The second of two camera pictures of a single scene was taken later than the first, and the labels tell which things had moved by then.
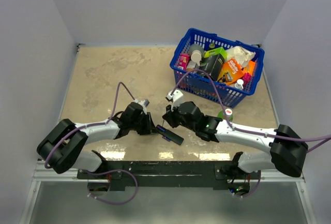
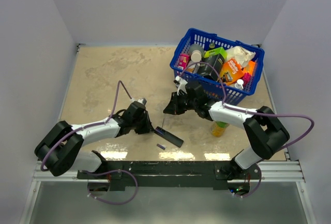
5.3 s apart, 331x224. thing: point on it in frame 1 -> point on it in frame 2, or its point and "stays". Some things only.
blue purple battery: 166,138 -> 161,146
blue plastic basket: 210,66 stays
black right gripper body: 175,118 -> 186,104
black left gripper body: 142,124 stays
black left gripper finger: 152,130 stays
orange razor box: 231,72 stays
